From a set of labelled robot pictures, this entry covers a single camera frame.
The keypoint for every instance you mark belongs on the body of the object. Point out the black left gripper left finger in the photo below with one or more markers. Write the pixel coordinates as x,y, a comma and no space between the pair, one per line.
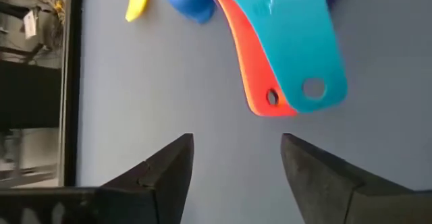
135,203

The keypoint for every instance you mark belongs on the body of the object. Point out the orange measuring cup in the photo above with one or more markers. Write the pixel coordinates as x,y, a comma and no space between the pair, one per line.
247,100

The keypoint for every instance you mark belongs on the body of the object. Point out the teal measuring cup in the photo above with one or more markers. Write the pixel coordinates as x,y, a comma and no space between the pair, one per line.
297,42

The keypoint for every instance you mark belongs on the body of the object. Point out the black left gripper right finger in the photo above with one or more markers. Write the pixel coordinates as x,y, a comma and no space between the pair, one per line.
337,190

